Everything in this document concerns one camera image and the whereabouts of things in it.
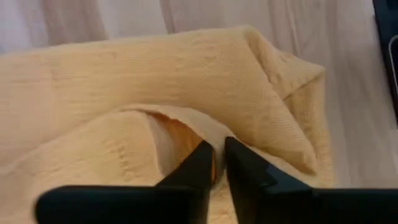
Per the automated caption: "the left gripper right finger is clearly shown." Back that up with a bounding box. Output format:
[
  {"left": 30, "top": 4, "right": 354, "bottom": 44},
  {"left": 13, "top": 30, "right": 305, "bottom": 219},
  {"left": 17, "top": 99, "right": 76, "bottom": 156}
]
[{"left": 224, "top": 136, "right": 398, "bottom": 224}]

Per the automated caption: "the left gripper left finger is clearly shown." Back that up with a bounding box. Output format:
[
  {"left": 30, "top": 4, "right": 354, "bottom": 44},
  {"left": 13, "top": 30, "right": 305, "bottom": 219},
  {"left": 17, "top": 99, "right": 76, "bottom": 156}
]
[{"left": 34, "top": 140, "right": 216, "bottom": 224}]

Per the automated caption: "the mustard yellow towel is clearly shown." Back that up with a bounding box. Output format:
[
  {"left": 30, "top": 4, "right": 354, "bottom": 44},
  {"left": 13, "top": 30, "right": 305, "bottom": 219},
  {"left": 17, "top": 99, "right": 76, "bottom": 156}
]
[{"left": 0, "top": 24, "right": 335, "bottom": 224}]

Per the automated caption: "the black metal table frame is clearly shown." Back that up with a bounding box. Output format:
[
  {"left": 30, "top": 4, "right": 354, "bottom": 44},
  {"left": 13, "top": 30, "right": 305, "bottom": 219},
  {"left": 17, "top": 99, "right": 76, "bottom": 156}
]
[{"left": 373, "top": 0, "right": 398, "bottom": 125}]

